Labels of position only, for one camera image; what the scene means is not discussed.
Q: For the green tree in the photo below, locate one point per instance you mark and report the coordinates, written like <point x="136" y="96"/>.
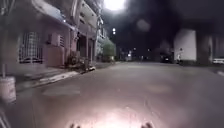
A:
<point x="109" y="50"/>

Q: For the grey asphalt road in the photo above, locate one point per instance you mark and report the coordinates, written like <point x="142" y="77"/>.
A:
<point x="133" y="90"/>

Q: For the tall building with balconies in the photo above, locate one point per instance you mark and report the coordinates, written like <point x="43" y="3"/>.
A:
<point x="88" y="28"/>

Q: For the street lamp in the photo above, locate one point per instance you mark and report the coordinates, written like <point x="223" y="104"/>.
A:
<point x="114" y="4"/>

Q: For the person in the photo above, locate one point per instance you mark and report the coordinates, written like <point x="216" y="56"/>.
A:
<point x="180" y="55"/>

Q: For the robot's own part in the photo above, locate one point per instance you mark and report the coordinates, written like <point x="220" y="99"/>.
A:
<point x="146" y="125"/>
<point x="75" y="126"/>

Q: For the pink building with barred gate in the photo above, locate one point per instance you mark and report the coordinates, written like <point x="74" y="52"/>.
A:
<point x="43" y="40"/>

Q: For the pavement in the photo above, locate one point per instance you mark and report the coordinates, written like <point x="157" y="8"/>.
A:
<point x="40" y="77"/>

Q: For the white car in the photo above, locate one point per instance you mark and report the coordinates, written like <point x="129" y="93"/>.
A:
<point x="218" y="61"/>

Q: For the pale round bin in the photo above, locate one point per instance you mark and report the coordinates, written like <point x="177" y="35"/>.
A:
<point x="7" y="89"/>

